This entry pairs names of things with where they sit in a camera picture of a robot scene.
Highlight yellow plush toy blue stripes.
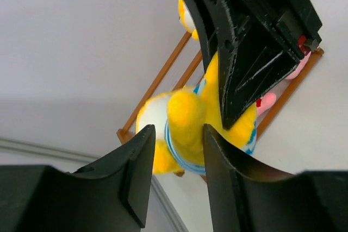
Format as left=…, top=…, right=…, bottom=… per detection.
left=135, top=54, right=257, bottom=175

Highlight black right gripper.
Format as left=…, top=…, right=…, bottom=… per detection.
left=203, top=0, right=322, bottom=129

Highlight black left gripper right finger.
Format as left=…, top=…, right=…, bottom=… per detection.
left=203, top=124, right=347, bottom=231

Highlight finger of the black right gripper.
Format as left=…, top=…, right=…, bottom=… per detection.
left=183, top=0, right=217, bottom=65

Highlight brown wooden two-tier shelf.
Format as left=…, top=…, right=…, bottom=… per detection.
left=116, top=30, right=325, bottom=184

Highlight pink plush toy polka dress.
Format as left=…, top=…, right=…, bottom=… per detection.
left=256, top=92, right=277, bottom=116

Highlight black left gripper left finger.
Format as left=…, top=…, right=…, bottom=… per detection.
left=1, top=124, right=156, bottom=231

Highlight pink plush toy red dress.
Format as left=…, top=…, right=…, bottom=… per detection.
left=285, top=52, right=312, bottom=80

